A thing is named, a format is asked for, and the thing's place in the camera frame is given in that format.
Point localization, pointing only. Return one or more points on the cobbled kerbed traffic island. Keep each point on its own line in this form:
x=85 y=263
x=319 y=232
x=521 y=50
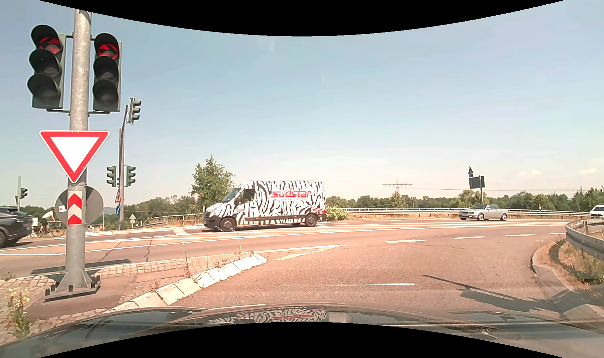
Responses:
x=132 y=283

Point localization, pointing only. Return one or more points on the small traffic light on pole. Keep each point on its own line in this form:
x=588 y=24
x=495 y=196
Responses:
x=21 y=193

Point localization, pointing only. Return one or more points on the car's own bonnet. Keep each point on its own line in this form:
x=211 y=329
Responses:
x=302 y=338

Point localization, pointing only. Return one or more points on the silver convertible car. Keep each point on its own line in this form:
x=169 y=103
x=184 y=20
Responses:
x=483 y=213

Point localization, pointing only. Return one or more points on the green tree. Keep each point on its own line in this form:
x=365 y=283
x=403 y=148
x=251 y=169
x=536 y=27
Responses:
x=212 y=181

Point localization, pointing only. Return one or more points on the give-way sign on post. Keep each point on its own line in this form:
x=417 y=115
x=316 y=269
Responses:
x=196 y=206

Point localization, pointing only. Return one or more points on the traffic light with give-way sign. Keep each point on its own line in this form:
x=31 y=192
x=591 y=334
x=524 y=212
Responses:
x=78 y=149

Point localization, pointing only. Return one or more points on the grey asphalt road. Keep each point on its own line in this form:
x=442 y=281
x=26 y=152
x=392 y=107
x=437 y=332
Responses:
x=406 y=263

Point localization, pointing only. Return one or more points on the electricity pylon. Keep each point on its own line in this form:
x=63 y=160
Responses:
x=397 y=186

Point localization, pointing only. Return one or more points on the row of trees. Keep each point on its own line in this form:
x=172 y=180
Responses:
x=530 y=200

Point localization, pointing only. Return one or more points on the traffic light on tall pole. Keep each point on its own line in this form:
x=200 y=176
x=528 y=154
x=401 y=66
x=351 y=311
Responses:
x=121 y=169

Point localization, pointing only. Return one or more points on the dry grass verge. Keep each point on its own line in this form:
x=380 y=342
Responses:
x=580 y=266

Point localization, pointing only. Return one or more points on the person on bicycle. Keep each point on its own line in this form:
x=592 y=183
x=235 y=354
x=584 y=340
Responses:
x=48 y=223

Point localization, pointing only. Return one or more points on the curved grey guard rail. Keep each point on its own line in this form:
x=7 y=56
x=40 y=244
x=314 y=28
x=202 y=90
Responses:
x=593 y=243

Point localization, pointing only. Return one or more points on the dark road sign on post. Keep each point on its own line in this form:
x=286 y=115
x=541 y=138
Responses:
x=477 y=183

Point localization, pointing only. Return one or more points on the green bush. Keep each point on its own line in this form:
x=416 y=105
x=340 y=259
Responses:
x=336 y=213

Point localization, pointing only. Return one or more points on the small round road sign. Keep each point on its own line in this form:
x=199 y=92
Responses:
x=132 y=219

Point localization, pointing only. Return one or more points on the zebra-striped van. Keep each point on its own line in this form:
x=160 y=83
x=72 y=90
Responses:
x=272 y=204

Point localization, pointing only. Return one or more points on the black car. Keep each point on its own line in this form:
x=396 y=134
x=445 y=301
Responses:
x=3 y=226

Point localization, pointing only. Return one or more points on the road markings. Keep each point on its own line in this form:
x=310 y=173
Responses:
x=309 y=253

